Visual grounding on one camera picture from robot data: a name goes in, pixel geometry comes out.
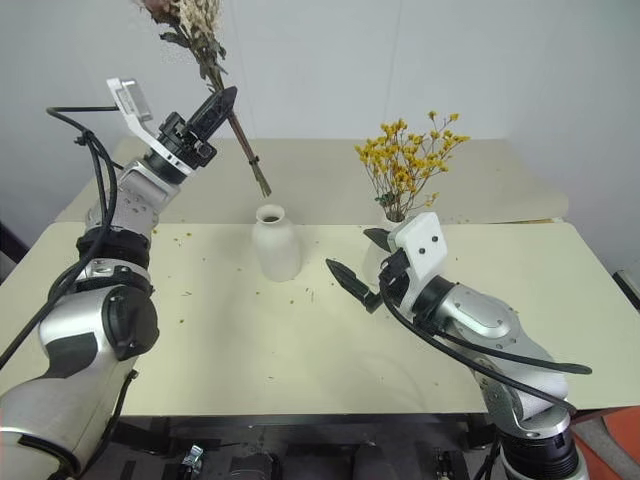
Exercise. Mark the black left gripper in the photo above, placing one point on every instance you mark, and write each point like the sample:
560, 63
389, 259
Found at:
186, 142

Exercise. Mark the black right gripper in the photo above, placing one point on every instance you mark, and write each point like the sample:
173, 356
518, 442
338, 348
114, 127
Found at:
395, 275

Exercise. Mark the dried beige flower bouquet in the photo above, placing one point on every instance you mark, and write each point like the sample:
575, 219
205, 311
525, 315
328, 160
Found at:
205, 50

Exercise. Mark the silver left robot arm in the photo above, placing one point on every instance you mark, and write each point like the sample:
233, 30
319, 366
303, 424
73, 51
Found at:
85, 320

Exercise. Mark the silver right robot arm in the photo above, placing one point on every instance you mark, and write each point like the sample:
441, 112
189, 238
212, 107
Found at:
500, 325

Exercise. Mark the yellow flower bouquet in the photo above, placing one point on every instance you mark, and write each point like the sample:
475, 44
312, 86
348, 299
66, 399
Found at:
405, 160

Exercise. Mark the white ceramic vase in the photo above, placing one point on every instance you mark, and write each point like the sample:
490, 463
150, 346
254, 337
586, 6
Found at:
373, 262
277, 247

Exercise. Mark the dark rounded shape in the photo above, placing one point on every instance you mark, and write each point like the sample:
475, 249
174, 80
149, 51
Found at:
250, 466

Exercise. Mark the silver metal clamp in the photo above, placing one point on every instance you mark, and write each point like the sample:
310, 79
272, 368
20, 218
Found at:
193, 457

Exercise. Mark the orange object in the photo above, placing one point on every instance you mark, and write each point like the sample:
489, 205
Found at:
617, 450

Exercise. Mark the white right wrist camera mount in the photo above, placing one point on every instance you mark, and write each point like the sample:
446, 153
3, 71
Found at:
422, 242

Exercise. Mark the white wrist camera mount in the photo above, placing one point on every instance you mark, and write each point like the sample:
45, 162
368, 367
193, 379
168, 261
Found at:
150, 141
422, 242

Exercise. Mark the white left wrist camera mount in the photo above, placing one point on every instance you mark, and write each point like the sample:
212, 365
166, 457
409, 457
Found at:
150, 141

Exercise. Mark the black table frame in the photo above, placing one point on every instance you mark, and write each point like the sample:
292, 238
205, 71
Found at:
300, 425

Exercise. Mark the dark object at wall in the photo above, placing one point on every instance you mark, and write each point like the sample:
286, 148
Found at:
11, 247

